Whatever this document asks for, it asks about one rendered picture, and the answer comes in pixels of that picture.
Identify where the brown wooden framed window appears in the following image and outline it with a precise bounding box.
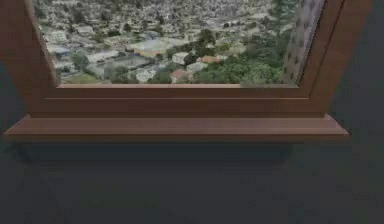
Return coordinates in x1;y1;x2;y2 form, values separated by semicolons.
0;0;374;144

